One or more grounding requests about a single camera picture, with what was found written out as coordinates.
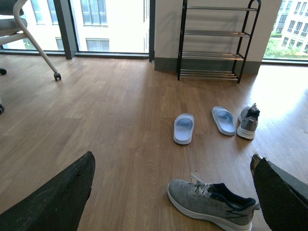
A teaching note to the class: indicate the light blue slide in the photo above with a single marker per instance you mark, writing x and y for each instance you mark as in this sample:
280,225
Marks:
224,120
183,128

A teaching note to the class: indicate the grey office chair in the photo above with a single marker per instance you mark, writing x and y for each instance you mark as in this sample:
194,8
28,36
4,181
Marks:
11,26

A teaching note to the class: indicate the black metal shoe rack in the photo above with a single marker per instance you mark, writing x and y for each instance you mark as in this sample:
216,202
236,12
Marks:
215,40

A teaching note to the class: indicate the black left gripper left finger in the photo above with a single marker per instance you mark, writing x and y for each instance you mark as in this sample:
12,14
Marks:
58,204

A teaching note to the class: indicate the grey knit sneaker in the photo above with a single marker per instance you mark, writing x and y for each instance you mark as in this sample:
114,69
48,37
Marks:
213,202
248,122

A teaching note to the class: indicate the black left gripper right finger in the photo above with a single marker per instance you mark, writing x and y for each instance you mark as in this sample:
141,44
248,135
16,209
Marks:
283,198

